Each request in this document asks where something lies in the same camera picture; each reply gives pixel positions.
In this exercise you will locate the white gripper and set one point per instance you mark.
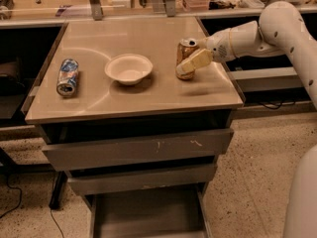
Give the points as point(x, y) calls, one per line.
point(220, 47)

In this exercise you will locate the orange soda can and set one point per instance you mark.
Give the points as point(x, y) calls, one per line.
point(185, 48)

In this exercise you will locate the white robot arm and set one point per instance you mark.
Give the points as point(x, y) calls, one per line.
point(280, 30)

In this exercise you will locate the grey top drawer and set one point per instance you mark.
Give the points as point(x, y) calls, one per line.
point(138, 150)

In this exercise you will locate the grey drawer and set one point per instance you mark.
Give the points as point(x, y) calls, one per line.
point(167, 212)
point(142, 180)
point(138, 150)

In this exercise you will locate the blue crushed soda can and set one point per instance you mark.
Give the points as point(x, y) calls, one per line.
point(67, 78)

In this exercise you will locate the grey bottom drawer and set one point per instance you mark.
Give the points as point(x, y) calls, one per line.
point(167, 212)

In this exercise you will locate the grey middle drawer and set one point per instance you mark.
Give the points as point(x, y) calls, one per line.
point(142, 180)

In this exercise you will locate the white paper bowl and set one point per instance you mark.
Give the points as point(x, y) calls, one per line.
point(128, 69)

